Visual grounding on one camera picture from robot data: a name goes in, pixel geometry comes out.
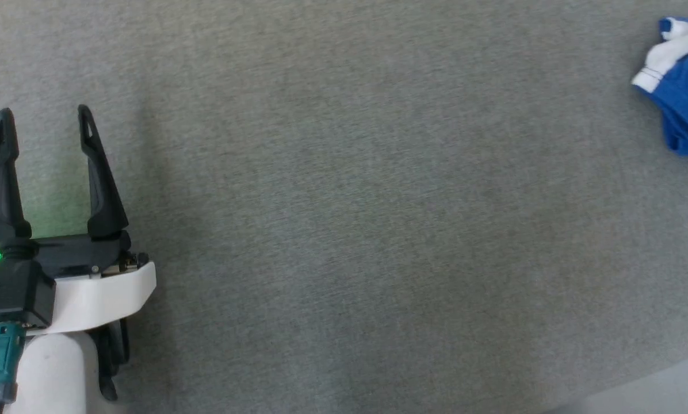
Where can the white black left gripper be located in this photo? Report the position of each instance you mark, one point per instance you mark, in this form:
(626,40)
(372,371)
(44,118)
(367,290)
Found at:
(99,293)

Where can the blue and white garment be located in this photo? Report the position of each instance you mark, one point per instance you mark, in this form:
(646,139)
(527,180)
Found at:
(686,98)

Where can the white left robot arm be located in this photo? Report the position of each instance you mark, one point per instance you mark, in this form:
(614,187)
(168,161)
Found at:
(50,376)

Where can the grey fabric sofa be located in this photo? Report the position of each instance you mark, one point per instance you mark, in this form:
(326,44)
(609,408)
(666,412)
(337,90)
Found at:
(350,201)

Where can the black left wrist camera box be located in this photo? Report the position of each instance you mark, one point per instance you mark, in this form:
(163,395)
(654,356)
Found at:
(10,293)

